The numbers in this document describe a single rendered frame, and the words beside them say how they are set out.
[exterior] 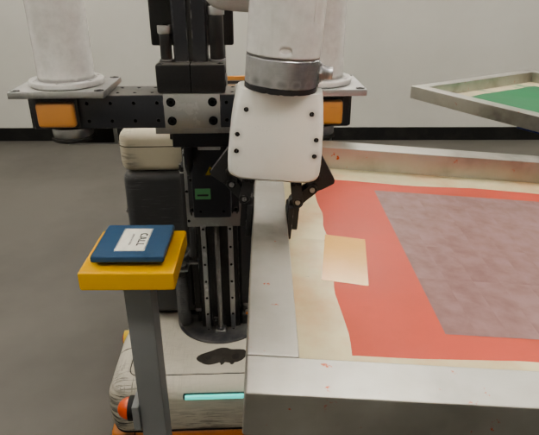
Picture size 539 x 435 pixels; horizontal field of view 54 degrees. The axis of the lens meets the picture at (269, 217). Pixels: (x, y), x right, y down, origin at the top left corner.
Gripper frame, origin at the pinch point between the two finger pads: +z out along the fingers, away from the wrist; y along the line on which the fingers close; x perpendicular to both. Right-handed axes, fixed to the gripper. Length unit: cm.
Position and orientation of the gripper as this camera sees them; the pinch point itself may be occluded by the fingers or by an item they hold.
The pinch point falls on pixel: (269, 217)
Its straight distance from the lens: 61.4
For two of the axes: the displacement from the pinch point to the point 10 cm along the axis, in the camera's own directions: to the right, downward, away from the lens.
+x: 0.1, 4.3, -9.0
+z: -0.8, 9.0, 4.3
